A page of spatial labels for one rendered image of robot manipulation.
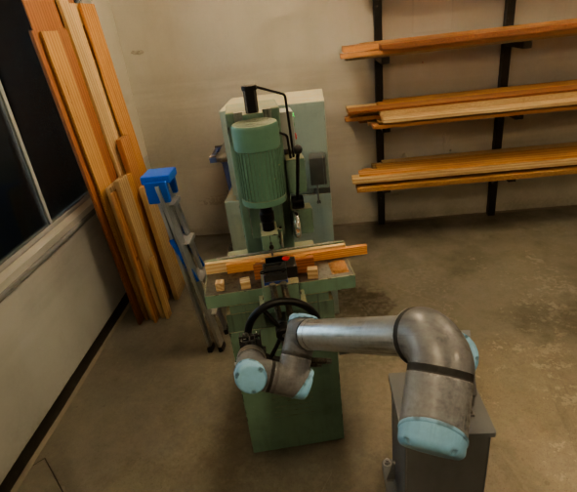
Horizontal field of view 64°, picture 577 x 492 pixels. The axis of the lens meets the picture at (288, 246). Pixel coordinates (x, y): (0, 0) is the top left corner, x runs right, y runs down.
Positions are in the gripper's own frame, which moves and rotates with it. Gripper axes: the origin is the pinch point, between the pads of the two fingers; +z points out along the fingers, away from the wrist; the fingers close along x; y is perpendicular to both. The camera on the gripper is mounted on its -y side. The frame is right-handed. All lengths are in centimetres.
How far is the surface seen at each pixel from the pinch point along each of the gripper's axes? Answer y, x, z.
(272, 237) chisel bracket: 33.9, -12.4, 25.2
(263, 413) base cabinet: -46, 3, 42
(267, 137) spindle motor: 71, -15, 9
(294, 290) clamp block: 14.7, -17.4, 9.8
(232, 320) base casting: 3.0, 8.2, 24.1
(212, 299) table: 13.7, 14.5, 20.2
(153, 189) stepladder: 62, 46, 93
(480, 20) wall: 162, -199, 208
